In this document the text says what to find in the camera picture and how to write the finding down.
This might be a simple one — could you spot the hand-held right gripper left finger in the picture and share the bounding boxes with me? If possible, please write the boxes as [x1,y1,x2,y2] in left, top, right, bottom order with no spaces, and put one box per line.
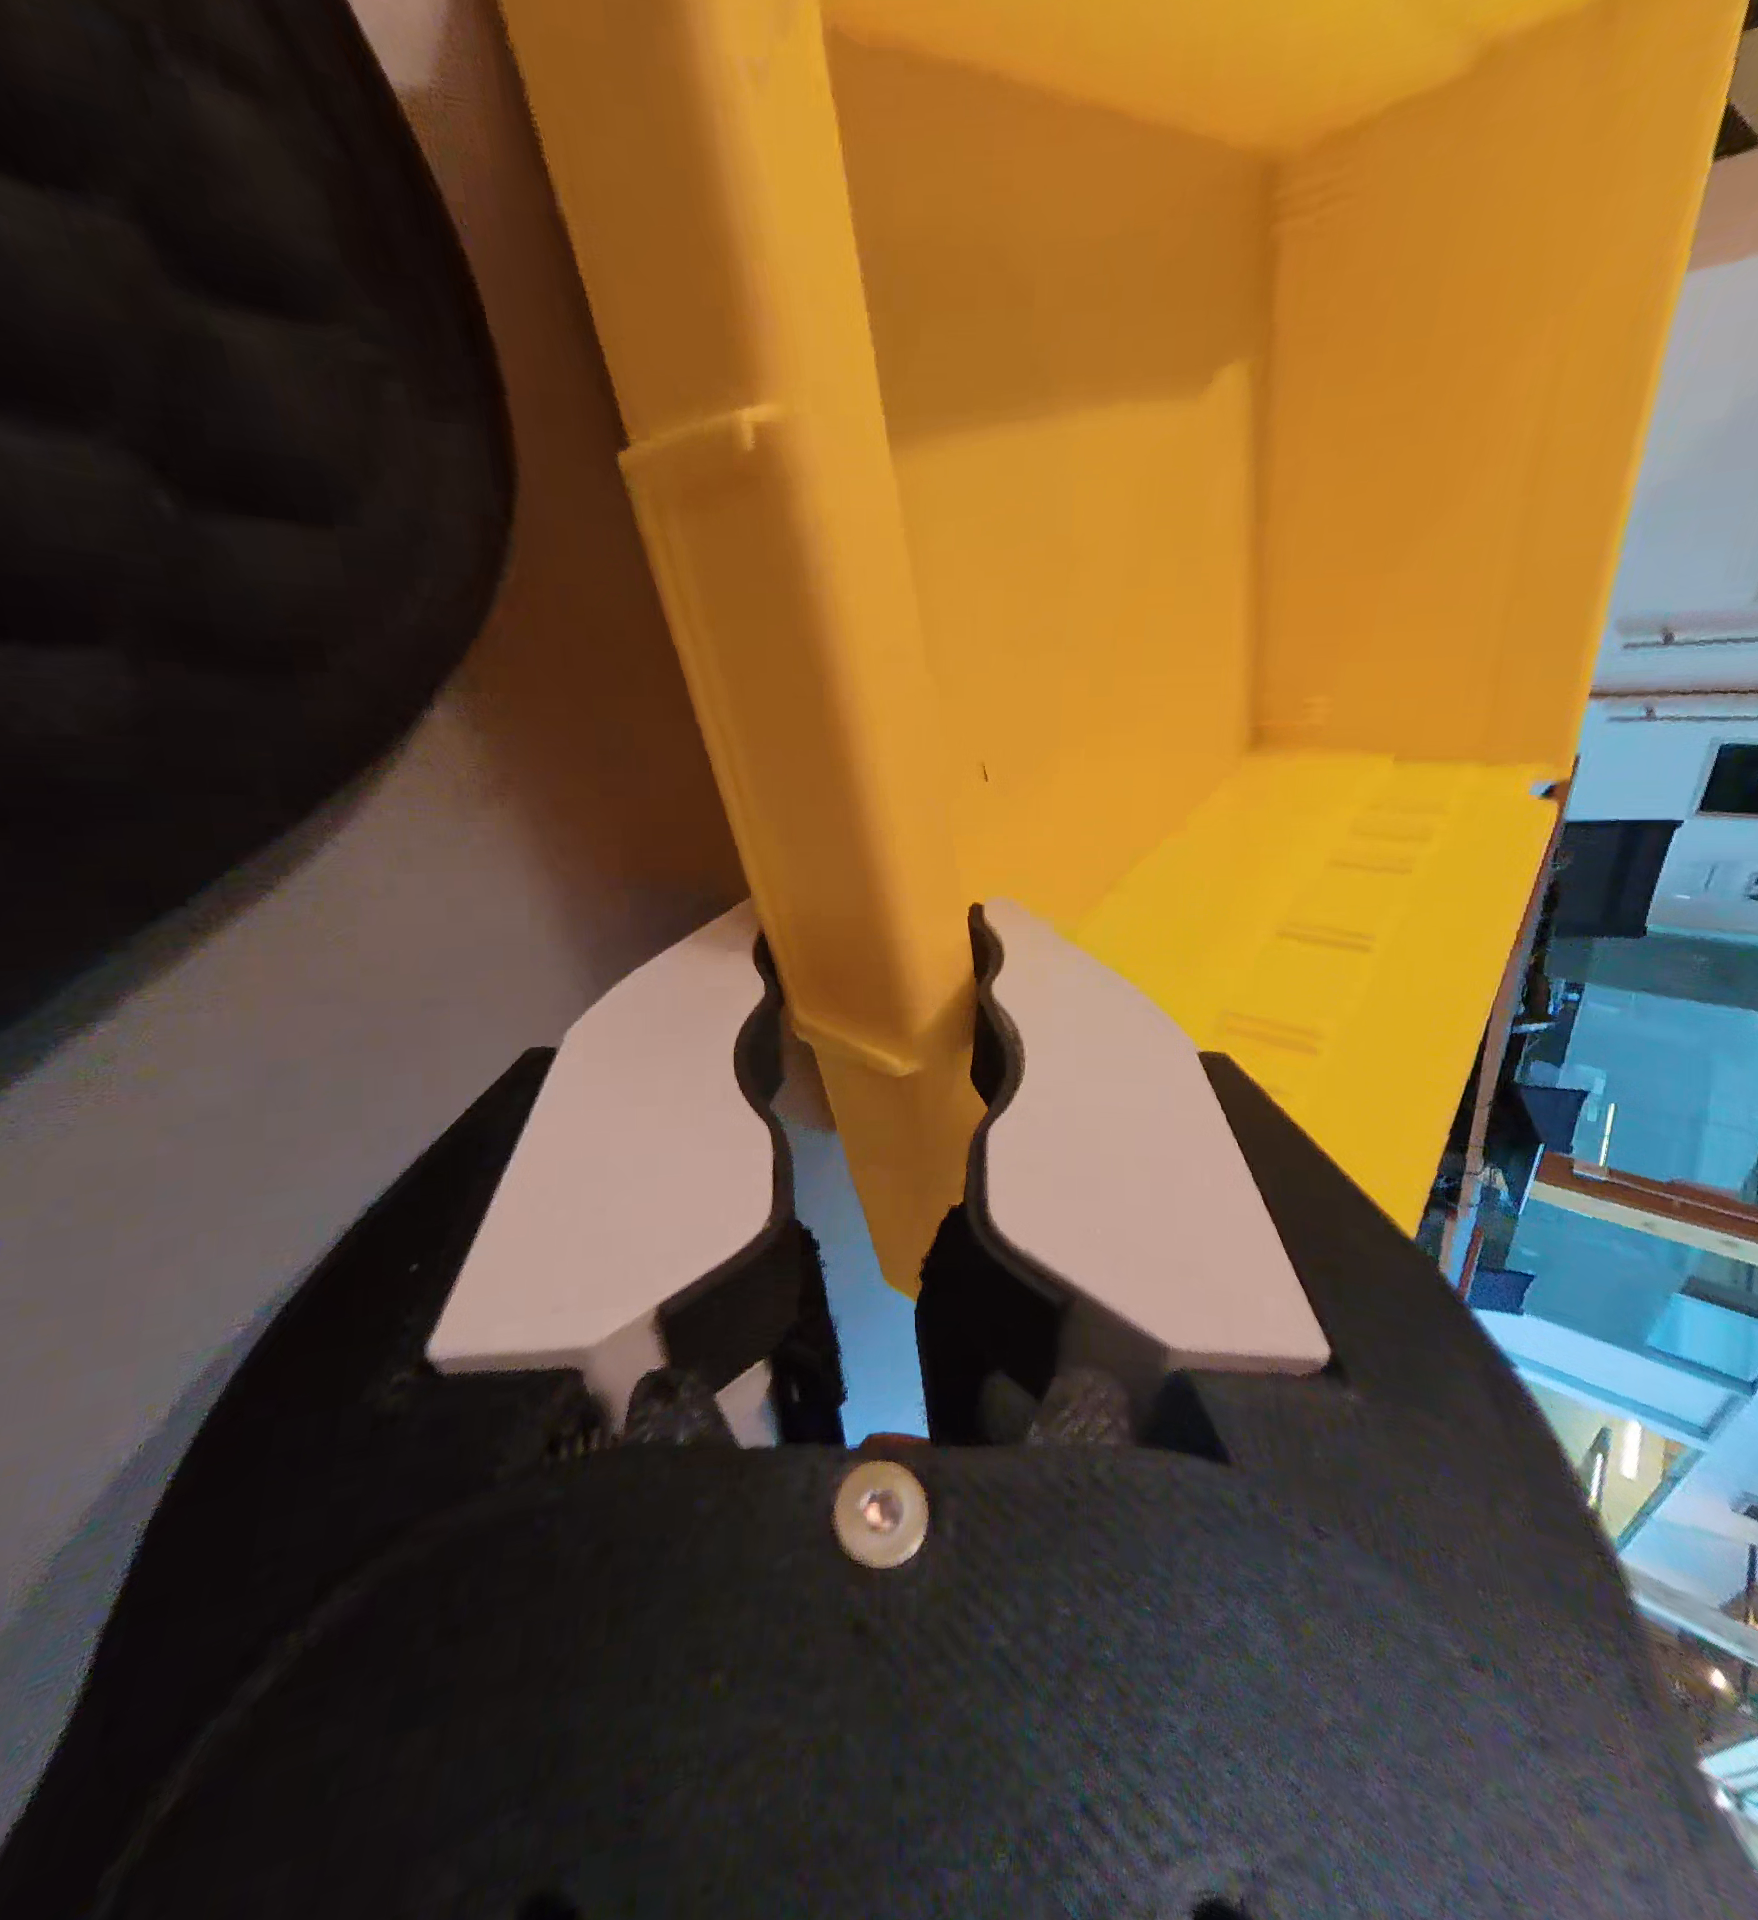
[425,900,801,1425]

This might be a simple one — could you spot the yellow plastic bin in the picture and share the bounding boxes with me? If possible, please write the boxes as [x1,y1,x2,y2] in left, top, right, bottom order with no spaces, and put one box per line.
[495,0,1753,1306]

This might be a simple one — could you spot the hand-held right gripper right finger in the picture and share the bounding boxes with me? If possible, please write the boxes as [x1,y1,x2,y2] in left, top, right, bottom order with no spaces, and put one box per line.
[964,900,1332,1425]

